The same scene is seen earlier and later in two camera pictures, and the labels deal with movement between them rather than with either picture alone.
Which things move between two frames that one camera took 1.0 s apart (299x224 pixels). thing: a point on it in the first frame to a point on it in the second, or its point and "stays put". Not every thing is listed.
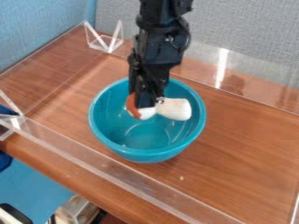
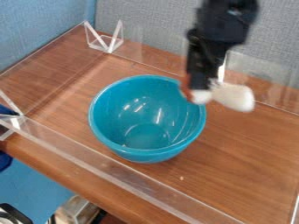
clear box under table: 77,211 stays put
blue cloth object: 5,157 stays put
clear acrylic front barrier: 116,174 stays put
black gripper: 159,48 to 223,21
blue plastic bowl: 148,141 stays put
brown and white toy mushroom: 172,108 to 235,96
